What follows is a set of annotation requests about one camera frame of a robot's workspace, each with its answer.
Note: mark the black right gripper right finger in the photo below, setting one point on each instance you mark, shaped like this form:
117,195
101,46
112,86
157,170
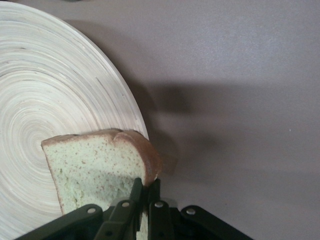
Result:
160,220

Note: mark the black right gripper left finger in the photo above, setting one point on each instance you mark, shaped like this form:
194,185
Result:
112,220

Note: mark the bread slice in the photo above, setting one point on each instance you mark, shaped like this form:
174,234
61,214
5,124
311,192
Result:
95,165

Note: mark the round wooden plate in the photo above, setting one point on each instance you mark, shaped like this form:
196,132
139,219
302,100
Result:
50,87

